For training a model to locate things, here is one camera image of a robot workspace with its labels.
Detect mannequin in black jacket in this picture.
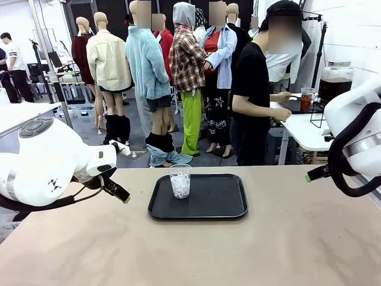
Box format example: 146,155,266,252
226,3,254,75

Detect tall clear plastic cup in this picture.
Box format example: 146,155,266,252
300,87,316,111

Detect man in white t-shirt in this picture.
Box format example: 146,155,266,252
0,32,34,104

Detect large black serving tray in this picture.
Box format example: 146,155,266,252
148,173,249,222

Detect mannequin in dark red top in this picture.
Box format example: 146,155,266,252
71,16,107,133

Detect black tilted monitor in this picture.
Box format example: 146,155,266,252
47,51,63,69

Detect white side table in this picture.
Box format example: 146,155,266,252
269,101,333,151

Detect mannequin in cream jacket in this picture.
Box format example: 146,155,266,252
86,11,134,119

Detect black tripod stand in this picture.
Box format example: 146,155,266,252
310,21,329,90

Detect black wire dispenser stand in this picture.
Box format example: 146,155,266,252
309,98,328,129

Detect black camera tripod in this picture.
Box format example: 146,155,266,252
29,38,65,102

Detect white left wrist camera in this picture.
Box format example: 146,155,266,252
108,139,131,156

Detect person's right hand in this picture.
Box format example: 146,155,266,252
278,107,293,123

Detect cluttered background desk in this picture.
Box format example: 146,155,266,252
49,71,93,105

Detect small black serving tray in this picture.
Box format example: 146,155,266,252
281,100,325,114

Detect person in black t-shirt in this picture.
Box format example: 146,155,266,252
230,0,304,167

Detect grey plastic stool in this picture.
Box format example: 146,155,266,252
266,128,298,165

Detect short clear plastic cup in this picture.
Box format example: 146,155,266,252
167,163,193,200

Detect black boom stand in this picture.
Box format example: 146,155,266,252
299,0,324,22

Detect mannequin in light blue fleece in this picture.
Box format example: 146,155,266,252
124,0,179,167

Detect glass drink dispenser jar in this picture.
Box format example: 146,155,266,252
318,61,355,104

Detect mannequin in plaid shirt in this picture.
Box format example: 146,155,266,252
168,2,209,157

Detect person's right forearm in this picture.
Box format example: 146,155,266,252
233,101,282,120

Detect right arm black cable sleeve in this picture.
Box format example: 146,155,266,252
327,102,381,198

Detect white work table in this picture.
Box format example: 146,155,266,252
0,102,65,138

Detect mannequin in blue shirt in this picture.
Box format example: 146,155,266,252
202,1,238,157

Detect mannequin in white shirt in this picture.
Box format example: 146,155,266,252
264,53,303,93

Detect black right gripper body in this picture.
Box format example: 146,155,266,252
342,163,363,177

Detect lowered black and denim trousers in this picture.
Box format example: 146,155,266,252
145,132,193,167

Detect silver metal post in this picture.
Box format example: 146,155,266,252
29,0,74,130

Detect black desktop monitor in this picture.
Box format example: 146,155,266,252
26,63,50,76

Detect mannequin in red jacket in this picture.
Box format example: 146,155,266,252
151,13,175,86

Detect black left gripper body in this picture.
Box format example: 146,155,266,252
70,172,105,190

